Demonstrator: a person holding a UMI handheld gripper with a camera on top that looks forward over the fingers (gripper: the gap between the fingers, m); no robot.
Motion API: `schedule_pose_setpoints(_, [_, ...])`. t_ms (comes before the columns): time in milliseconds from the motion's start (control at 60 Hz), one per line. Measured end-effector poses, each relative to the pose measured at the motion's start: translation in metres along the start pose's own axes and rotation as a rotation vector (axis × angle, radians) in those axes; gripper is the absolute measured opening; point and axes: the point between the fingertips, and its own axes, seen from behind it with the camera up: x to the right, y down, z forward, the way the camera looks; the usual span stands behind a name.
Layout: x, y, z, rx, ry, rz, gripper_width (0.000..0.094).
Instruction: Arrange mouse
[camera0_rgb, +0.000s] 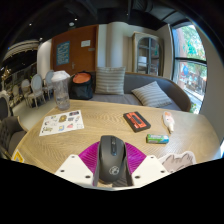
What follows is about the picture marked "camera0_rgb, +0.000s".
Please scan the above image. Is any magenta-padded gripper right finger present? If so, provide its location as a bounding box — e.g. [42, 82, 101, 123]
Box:
[124, 141, 171, 188]

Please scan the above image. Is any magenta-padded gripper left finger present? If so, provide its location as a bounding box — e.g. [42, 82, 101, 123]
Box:
[54, 140, 101, 187]

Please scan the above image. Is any black computer mouse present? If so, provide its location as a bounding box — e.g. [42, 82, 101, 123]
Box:
[94, 134, 130, 184]

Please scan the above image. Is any cat-shaped mouse pad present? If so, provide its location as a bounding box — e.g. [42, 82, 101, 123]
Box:
[158, 150, 198, 175]

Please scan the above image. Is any small green pack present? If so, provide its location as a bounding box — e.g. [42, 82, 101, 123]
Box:
[146, 133, 170, 145]

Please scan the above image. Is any white sticker sheet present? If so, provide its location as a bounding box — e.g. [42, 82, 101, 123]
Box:
[38, 109, 85, 137]

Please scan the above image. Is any black and red case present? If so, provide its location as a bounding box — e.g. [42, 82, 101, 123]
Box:
[122, 110, 152, 134]

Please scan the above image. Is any white squeeze tube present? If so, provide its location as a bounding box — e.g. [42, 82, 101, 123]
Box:
[162, 110, 176, 134]

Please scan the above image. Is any yellow warning sticker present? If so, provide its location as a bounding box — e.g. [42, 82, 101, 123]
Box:
[10, 148, 26, 164]

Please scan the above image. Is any leaning striped pillow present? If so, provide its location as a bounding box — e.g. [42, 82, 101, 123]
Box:
[130, 80, 174, 109]

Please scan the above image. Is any dark tufted armchair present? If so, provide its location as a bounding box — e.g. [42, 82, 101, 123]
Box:
[0, 93, 30, 158]

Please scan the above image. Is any clear plastic shaker cup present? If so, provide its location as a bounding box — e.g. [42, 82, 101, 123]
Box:
[50, 70, 72, 112]

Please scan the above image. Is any black backpack with orange top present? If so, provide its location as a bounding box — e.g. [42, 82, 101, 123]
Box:
[67, 71, 95, 101]

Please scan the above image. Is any grey curved sofa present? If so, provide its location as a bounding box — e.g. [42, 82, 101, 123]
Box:
[67, 70, 193, 113]

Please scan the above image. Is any group of white chairs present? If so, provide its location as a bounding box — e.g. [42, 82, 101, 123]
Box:
[9, 69, 55, 109]

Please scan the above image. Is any upright striped pillow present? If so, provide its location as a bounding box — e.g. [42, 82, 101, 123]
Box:
[94, 66, 127, 96]

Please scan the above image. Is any large window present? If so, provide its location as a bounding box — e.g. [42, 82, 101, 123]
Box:
[171, 22, 209, 115]

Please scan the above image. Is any brown wooden door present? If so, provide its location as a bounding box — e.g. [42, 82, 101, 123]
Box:
[50, 24, 100, 77]

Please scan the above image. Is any glass-door cabinet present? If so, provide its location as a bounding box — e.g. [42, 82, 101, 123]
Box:
[131, 31, 165, 77]

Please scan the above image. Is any blue poster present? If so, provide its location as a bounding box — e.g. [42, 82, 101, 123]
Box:
[55, 40, 71, 67]

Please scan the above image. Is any small white door sign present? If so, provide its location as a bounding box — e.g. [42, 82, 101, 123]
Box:
[80, 39, 92, 48]

